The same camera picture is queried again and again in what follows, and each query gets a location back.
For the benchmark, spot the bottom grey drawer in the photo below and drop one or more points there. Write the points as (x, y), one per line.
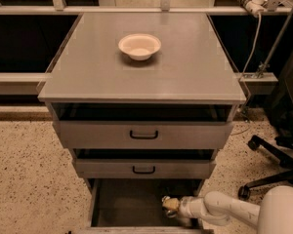
(134, 206)

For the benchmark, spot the white paper bowl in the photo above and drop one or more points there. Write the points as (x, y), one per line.
(139, 46)

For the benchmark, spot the grey drawer cabinet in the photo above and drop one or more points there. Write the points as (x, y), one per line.
(190, 67)

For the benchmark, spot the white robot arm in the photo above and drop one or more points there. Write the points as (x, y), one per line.
(273, 216)

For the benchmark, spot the white power strip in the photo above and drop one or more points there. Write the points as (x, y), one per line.
(253, 7)

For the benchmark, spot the black drawer handle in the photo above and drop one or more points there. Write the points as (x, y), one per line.
(143, 170)
(134, 135)

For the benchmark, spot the black top drawer handle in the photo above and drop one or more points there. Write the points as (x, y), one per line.
(134, 135)

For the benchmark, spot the grey drawer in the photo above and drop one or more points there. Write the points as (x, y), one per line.
(169, 163)
(134, 206)
(107, 126)

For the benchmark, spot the black middle drawer handle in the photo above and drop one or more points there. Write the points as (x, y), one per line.
(143, 170)

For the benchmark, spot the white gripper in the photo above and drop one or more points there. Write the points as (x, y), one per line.
(185, 206)

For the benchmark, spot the top grey drawer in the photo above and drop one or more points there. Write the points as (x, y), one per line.
(107, 126)

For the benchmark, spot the middle grey drawer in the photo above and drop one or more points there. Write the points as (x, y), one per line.
(169, 163)

